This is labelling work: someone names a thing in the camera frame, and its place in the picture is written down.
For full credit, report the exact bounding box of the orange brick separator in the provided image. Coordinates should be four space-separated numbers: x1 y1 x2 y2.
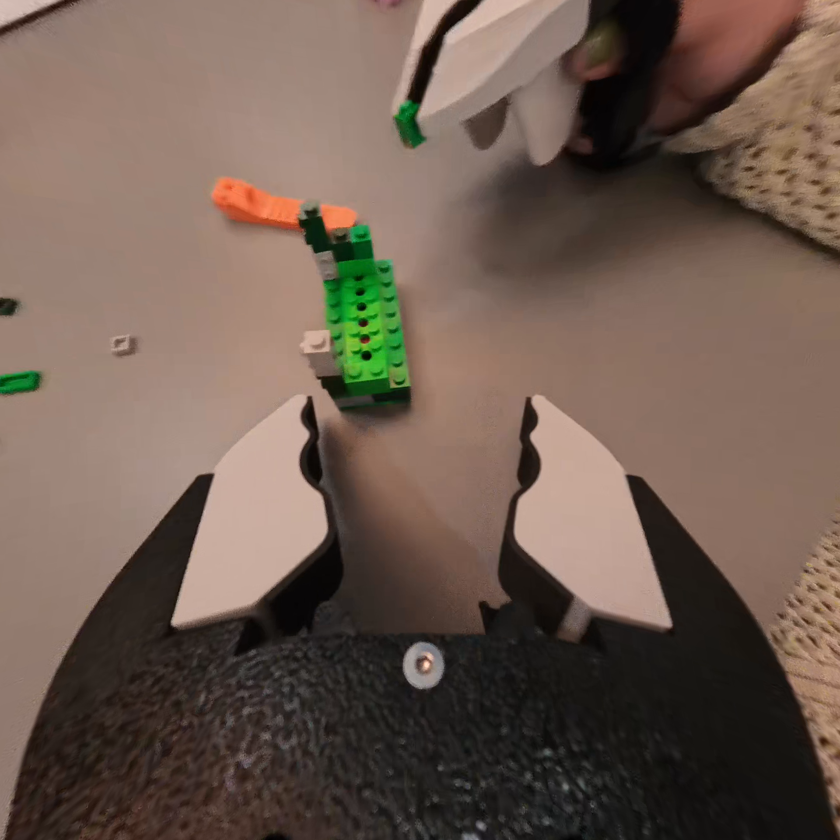
211 176 359 232

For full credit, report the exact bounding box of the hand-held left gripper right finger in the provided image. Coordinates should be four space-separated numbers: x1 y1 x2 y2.
497 394 675 643

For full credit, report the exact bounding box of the small light grey lego brick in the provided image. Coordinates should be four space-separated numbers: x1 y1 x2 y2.
300 330 333 378

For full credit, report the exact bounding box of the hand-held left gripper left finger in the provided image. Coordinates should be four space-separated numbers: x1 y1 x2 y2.
171 394 345 632

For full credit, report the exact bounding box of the green lego assembly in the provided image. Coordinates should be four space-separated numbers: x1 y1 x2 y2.
298 200 413 411

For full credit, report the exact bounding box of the pile of lego pieces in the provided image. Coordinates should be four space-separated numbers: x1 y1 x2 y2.
0 297 137 396

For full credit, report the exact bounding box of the small green lego brick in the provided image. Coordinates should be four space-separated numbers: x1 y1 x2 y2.
392 98 427 149

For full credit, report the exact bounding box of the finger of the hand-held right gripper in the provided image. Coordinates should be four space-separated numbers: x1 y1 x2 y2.
412 0 593 131
392 0 483 112

